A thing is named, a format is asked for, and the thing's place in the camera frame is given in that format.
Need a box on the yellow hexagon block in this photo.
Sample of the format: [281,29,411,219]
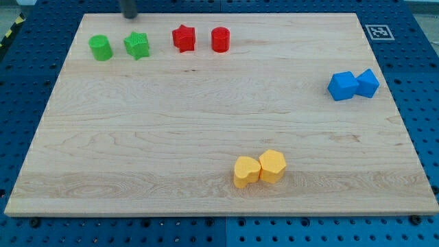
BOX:
[259,150,287,184]

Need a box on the green star block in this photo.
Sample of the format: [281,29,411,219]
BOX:
[123,32,150,60]

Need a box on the yellow heart block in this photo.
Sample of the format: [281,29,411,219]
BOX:
[233,156,261,189]

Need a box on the white fiducial marker tag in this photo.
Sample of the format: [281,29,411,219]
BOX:
[366,24,394,40]

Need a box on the green cylinder block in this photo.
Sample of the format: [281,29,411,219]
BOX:
[88,34,113,61]

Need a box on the red cylinder block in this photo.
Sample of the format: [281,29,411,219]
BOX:
[211,27,230,53]

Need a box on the blue cube block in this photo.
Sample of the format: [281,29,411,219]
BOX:
[327,71,359,101]
[355,69,380,98]

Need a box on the blue cube block right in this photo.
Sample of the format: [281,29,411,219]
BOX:
[355,69,380,98]

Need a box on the blue cube block left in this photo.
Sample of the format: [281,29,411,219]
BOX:
[327,71,359,101]

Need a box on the red star block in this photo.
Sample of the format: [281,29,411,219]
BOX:
[172,25,196,53]

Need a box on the wooden board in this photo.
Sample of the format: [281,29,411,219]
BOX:
[5,13,438,217]

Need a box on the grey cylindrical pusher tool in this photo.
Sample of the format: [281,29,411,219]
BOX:
[119,0,138,19]

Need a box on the yellow black hazard tape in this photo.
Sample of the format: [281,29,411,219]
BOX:
[1,13,26,49]

